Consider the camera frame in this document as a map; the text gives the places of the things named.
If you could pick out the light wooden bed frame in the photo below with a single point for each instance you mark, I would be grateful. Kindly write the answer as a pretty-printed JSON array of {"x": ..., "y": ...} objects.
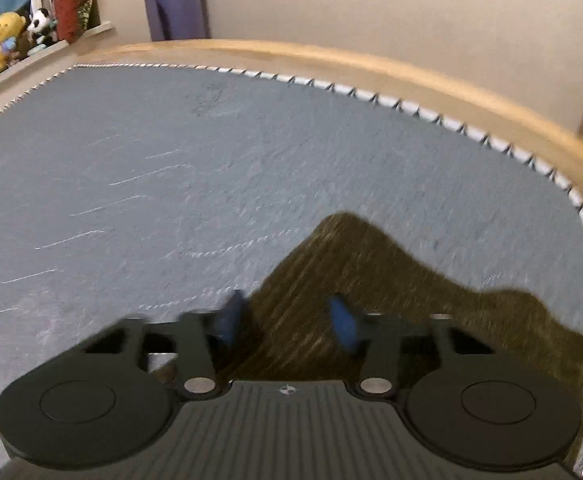
[{"x": 371, "y": 65}]

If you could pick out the dark red cushion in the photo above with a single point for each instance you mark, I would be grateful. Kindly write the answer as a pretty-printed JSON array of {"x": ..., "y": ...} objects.
[{"x": 74, "y": 0}]

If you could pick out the purple box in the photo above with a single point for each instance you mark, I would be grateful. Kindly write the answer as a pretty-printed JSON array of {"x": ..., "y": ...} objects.
[{"x": 176, "y": 10}]

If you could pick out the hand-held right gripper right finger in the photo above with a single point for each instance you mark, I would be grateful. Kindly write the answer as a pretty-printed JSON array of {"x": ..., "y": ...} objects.
[{"x": 344, "y": 320}]

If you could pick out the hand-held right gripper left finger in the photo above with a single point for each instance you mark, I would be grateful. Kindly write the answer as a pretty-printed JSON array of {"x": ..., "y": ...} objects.
[{"x": 232, "y": 317}]

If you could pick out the panda plush toy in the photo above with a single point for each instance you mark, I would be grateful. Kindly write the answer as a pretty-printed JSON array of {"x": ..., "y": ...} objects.
[{"x": 40, "y": 22}]

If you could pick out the blue-grey quilted blanket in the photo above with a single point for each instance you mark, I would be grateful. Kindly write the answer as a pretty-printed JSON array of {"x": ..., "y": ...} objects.
[{"x": 171, "y": 185}]

